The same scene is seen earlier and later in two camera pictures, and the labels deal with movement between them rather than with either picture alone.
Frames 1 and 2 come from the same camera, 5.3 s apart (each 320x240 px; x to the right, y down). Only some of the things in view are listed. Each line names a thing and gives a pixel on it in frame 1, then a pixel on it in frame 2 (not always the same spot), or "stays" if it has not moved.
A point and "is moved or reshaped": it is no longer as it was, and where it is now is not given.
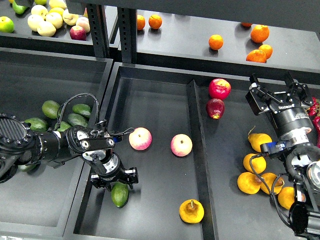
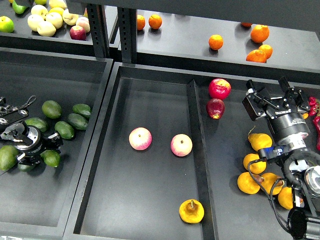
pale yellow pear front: [46, 29] stays
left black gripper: [114, 171] → [38, 145]
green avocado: [120, 193] is moved or reshaped
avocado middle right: [77, 119] stays
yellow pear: [191, 211] stays
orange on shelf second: [155, 21] stays
